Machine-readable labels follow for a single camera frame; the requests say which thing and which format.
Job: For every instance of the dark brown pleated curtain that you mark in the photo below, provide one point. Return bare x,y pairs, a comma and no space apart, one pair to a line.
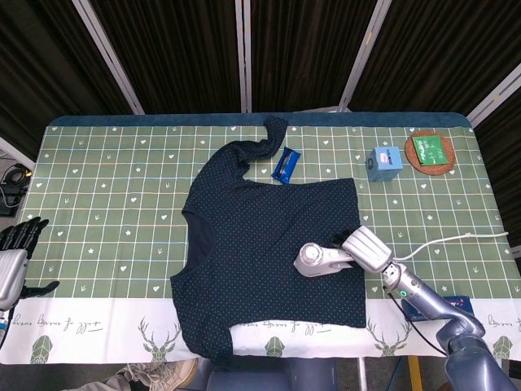
40,61
509,163
175,53
439,49
301,53

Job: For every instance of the white pink appliance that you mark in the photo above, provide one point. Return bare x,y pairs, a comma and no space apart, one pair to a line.
315,260

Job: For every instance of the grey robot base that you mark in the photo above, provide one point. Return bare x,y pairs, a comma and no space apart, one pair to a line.
268,376

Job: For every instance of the green printed packet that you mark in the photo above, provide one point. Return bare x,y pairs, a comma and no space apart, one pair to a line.
431,150

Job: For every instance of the light blue cardboard box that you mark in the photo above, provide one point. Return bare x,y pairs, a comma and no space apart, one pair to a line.
384,167

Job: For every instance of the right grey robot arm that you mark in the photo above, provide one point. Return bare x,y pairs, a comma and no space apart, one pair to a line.
431,299

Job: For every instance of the white screen frame post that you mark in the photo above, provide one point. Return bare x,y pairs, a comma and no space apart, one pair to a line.
244,57
363,57
110,57
494,99
16,151

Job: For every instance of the navy dotted t-shirt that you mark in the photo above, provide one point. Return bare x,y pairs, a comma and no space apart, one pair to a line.
252,244

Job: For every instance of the beige sneaker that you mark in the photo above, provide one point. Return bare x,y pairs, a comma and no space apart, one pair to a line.
163,374

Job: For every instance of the brown woven round coaster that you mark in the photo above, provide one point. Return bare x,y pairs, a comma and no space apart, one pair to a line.
427,170

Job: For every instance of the green checkered tablecloth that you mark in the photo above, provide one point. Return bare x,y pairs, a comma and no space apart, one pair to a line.
102,183

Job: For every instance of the blue snack packet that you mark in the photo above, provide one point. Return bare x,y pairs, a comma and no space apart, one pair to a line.
286,165

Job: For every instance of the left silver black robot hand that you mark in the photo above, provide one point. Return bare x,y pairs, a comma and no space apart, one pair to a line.
12,264

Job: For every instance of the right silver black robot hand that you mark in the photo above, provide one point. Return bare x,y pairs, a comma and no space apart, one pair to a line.
368,248

